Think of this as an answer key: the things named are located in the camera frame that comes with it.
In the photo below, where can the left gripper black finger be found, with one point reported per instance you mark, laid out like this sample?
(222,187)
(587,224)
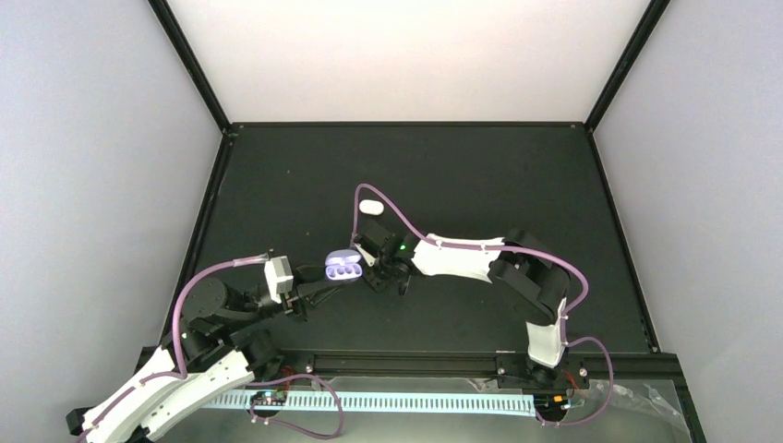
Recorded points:
(322,295)
(310,273)

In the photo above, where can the black frame post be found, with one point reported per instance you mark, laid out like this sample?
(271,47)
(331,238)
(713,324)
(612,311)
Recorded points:
(174,32)
(645,27)

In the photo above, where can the white earbud charging case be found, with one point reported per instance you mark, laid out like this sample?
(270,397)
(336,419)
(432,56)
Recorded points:
(371,207)

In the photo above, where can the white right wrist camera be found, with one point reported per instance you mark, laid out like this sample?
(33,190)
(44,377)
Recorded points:
(368,258)

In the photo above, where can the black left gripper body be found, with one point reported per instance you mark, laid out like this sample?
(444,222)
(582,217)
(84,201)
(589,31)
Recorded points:
(296,305)

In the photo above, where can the black rear left frame post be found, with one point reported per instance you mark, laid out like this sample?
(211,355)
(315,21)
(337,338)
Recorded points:
(174,32)

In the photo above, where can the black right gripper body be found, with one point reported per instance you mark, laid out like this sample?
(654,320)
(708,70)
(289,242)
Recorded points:
(381,279)

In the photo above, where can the purple charging case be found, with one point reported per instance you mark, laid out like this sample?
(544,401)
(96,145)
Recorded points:
(343,265)

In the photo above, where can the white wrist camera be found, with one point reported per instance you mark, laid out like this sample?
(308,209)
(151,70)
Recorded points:
(279,277)
(368,258)

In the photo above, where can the black rear right frame post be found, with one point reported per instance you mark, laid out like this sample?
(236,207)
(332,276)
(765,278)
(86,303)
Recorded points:
(645,27)

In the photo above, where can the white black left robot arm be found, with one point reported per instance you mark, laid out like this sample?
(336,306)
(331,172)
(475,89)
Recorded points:
(216,343)

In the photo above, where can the white slotted cable duct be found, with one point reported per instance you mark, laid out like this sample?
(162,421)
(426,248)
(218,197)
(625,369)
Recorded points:
(376,402)

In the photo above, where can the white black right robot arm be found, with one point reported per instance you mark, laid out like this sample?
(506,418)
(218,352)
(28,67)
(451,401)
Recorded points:
(504,262)

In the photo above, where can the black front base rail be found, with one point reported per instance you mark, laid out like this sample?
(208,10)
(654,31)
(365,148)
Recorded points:
(408,364)

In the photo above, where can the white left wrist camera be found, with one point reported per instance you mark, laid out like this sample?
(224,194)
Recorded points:
(279,277)

